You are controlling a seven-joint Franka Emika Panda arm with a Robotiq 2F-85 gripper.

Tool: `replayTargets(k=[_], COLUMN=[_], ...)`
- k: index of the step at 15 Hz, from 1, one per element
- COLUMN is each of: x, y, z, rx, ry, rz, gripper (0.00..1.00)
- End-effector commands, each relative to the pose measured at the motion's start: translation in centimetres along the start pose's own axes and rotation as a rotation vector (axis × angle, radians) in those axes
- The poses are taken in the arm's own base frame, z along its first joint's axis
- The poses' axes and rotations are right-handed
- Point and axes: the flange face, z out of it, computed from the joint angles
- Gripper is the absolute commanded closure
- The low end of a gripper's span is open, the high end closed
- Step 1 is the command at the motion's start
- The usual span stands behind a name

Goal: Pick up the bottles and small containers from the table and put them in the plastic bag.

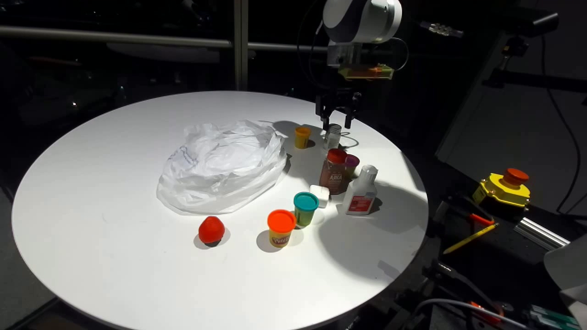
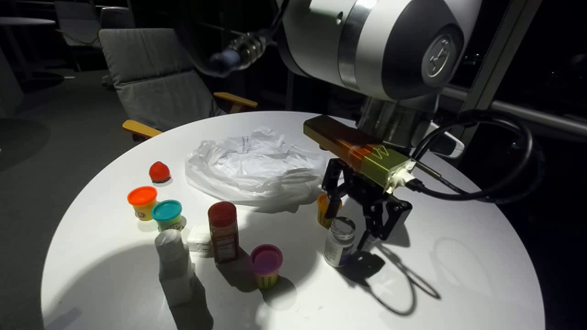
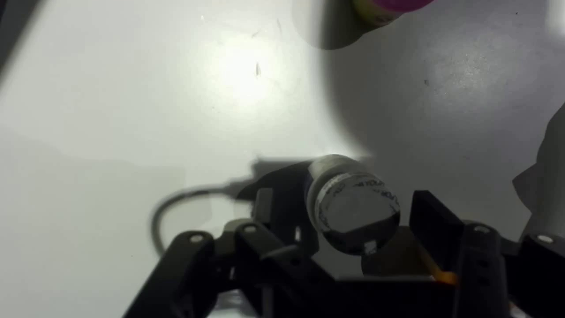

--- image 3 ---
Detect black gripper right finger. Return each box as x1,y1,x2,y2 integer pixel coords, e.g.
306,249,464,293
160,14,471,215
409,189,565,318

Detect small grey-capped bottle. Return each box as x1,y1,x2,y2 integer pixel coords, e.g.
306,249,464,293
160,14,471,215
303,151,402,256

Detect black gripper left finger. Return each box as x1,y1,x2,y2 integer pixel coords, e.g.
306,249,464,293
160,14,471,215
121,185,354,318

